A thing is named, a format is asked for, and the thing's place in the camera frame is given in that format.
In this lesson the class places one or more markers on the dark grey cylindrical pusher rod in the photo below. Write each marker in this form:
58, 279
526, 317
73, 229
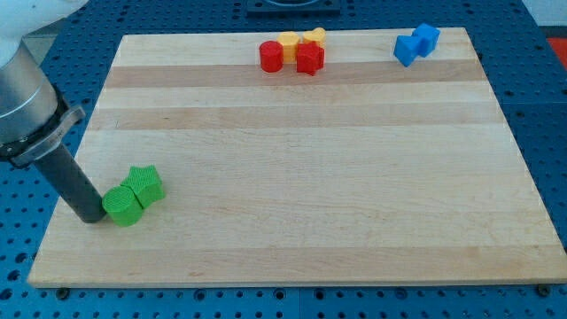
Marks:
67, 178

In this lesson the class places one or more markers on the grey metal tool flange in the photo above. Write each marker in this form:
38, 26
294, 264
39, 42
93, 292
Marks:
47, 138

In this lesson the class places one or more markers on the green cylinder block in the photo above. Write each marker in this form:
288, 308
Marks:
122, 206

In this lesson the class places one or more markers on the green star block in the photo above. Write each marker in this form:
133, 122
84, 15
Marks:
146, 184

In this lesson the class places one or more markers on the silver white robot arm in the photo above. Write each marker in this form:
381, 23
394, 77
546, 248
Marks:
34, 113

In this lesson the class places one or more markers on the light wooden board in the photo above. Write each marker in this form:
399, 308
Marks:
367, 173

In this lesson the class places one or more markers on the red cylinder block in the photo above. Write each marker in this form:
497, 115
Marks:
271, 56

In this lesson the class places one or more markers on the yellow hexagon block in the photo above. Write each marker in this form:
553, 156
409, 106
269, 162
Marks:
290, 41

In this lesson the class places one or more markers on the red star block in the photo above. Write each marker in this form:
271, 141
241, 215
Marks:
310, 58

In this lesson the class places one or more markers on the yellow heart block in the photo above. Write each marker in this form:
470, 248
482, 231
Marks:
316, 35

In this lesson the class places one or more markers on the blue triangle block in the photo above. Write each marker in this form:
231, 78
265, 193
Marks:
406, 49

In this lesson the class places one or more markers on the blue cube block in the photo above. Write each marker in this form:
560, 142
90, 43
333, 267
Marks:
428, 36

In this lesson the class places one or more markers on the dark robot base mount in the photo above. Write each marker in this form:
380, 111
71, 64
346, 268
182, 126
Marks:
261, 7

